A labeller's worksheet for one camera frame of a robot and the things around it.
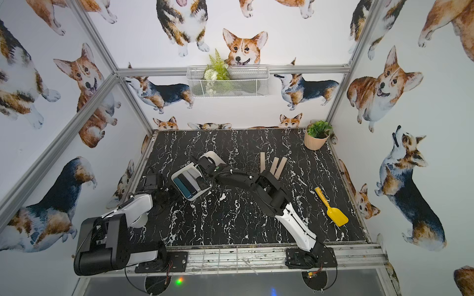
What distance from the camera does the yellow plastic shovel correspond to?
0.84 meters

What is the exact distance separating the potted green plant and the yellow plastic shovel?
0.29 metres

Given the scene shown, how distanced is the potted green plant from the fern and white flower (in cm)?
53

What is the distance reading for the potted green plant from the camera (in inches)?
40.5

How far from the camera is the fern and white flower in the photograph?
815 mm

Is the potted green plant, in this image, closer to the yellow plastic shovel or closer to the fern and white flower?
the yellow plastic shovel
